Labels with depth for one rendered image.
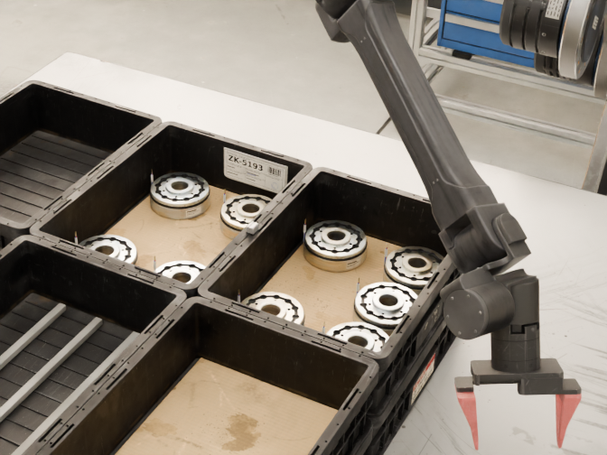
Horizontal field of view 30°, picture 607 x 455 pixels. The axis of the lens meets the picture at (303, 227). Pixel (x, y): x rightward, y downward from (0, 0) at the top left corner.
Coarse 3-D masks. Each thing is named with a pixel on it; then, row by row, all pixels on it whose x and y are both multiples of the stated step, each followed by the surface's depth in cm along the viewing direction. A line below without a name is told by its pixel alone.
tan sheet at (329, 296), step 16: (368, 240) 191; (368, 256) 187; (384, 256) 187; (288, 272) 183; (304, 272) 183; (320, 272) 183; (336, 272) 183; (352, 272) 184; (368, 272) 184; (272, 288) 179; (288, 288) 180; (304, 288) 180; (320, 288) 180; (336, 288) 180; (352, 288) 180; (304, 304) 176; (320, 304) 177; (336, 304) 177; (352, 304) 177; (304, 320) 173; (320, 320) 173; (336, 320) 173; (352, 320) 174
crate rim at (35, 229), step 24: (144, 144) 194; (240, 144) 195; (312, 168) 190; (288, 192) 184; (48, 216) 176; (264, 216) 178; (48, 240) 171; (240, 240) 173; (120, 264) 167; (216, 264) 168; (192, 288) 163
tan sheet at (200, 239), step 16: (144, 208) 196; (128, 224) 192; (144, 224) 192; (160, 224) 193; (176, 224) 193; (192, 224) 193; (208, 224) 193; (144, 240) 189; (160, 240) 189; (176, 240) 189; (192, 240) 189; (208, 240) 189; (224, 240) 189; (144, 256) 185; (160, 256) 185; (176, 256) 185; (192, 256) 185; (208, 256) 186
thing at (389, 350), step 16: (336, 176) 189; (352, 176) 189; (384, 192) 186; (400, 192) 185; (272, 224) 177; (256, 240) 173; (240, 256) 170; (448, 256) 171; (224, 272) 166; (448, 272) 170; (208, 288) 163; (432, 288) 165; (224, 304) 160; (240, 304) 160; (416, 304) 162; (272, 320) 157; (288, 320) 158; (416, 320) 161; (320, 336) 155; (400, 336) 156; (368, 352) 153; (384, 352) 153; (384, 368) 153
